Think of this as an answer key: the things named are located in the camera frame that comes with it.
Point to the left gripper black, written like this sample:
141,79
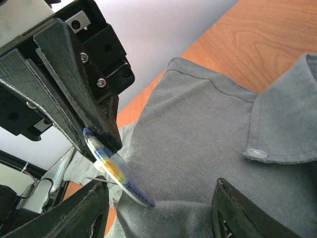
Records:
83,55

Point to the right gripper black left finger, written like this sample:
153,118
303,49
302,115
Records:
82,215

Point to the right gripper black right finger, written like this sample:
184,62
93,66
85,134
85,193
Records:
235,216

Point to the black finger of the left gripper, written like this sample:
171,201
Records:
24,78

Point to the blue brooch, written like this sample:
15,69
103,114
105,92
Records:
115,166

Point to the grey button-up shirt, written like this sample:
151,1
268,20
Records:
199,125

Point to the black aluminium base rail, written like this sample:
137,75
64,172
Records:
44,189

